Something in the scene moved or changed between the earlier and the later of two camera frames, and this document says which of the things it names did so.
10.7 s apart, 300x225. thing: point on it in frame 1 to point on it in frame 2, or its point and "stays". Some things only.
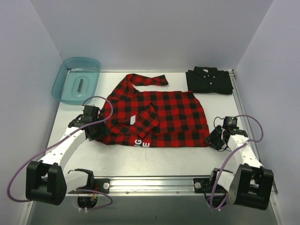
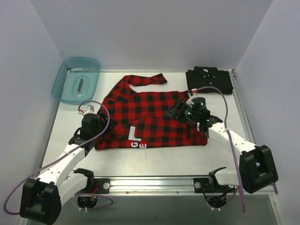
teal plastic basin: [77, 79] stays
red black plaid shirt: [141, 119] stays
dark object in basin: [80, 85] stays
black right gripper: [216, 137] to [178, 110]
